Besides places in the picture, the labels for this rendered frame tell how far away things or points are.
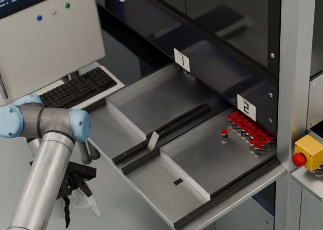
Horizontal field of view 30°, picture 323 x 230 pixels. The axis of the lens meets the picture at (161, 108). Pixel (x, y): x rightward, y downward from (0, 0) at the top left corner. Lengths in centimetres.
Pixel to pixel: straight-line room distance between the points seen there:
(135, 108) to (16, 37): 53
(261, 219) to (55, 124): 106
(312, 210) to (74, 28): 113
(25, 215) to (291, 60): 80
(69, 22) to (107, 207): 104
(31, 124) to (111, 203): 165
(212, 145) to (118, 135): 33
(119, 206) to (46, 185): 173
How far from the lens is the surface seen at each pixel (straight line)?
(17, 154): 343
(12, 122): 143
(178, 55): 213
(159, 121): 210
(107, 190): 310
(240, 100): 192
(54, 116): 141
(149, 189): 189
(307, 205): 214
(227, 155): 196
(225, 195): 183
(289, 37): 160
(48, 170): 133
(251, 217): 230
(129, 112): 215
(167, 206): 184
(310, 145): 179
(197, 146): 200
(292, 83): 167
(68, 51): 246
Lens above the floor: 229
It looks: 41 degrees down
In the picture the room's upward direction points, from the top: 8 degrees counter-clockwise
